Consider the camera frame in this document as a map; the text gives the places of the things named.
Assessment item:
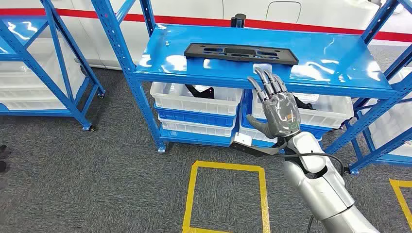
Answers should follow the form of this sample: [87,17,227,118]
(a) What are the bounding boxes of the black bracket part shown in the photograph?
[293,96,318,111]
[184,84,216,100]

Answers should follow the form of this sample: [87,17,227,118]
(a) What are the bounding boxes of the blue metal shelf rack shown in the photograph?
[91,0,412,154]
[344,45,412,176]
[0,0,106,133]

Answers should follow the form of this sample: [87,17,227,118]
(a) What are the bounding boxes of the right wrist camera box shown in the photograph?
[233,132,254,146]

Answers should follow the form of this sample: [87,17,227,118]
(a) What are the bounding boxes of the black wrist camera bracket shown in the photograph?
[229,141,288,159]

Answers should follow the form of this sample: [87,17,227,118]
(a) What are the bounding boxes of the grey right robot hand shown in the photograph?
[246,67,302,139]

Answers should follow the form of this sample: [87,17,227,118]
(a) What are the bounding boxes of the black plastic frame part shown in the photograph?
[184,42,299,67]

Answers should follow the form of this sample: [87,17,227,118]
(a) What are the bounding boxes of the blue plastic bin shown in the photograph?
[240,89,333,141]
[154,102,240,129]

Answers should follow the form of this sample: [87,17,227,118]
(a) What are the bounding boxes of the black cylinder post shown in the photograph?
[230,13,247,28]

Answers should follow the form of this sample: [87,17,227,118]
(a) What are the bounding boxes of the white car body red stripe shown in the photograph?
[0,0,412,71]

